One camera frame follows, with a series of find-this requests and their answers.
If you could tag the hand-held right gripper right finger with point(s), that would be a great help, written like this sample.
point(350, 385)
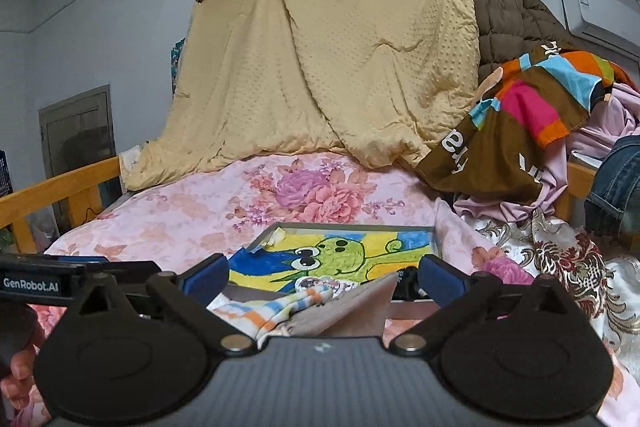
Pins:
point(440, 281)

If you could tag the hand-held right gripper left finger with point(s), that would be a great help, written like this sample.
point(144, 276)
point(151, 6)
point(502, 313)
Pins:
point(205, 276)

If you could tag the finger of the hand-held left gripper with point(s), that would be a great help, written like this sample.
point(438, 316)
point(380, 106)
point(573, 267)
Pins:
point(130, 268)

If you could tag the colourful striped towel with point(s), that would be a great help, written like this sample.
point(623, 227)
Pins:
point(260, 307)

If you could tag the grey brown cloth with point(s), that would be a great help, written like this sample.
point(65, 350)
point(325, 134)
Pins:
point(355, 312)

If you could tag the person's left hand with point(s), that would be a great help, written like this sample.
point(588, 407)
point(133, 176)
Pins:
point(16, 369)

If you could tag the small black object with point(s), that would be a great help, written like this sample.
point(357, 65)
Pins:
point(409, 282)

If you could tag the pink floral bedsheet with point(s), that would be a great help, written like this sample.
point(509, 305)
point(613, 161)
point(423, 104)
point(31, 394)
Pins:
point(200, 207)

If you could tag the white lace cloth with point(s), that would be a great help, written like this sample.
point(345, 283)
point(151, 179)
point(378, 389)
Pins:
point(131, 159)

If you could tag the black plastic crate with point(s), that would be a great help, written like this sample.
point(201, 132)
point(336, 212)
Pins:
point(5, 174)

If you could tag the small black white patterned cloth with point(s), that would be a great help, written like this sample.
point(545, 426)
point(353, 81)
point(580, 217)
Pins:
point(325, 284)

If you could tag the gold brown floral blanket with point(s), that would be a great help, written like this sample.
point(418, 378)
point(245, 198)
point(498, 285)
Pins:
point(565, 257)

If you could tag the grey door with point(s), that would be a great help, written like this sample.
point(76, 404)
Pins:
point(75, 142)

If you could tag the brown multicoloured striped cloth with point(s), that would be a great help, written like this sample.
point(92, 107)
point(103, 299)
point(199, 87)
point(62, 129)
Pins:
point(480, 147)

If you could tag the blue jeans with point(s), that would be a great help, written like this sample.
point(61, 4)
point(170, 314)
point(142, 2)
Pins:
point(620, 187)

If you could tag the yellow dotted blanket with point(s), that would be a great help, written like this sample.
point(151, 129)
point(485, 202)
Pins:
point(325, 57)

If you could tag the brown quilted blanket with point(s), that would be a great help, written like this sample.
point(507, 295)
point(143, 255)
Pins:
point(505, 22)

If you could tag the white air conditioner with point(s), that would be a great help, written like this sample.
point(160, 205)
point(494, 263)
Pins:
point(600, 17)

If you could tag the wooden bed rail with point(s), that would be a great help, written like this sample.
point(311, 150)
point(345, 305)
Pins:
point(60, 179)

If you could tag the wooden bed post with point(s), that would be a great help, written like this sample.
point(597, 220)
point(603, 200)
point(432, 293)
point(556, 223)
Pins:
point(582, 187)

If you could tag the small blue wall poster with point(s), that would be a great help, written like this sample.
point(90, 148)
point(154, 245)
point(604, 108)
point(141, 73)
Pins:
point(177, 62)

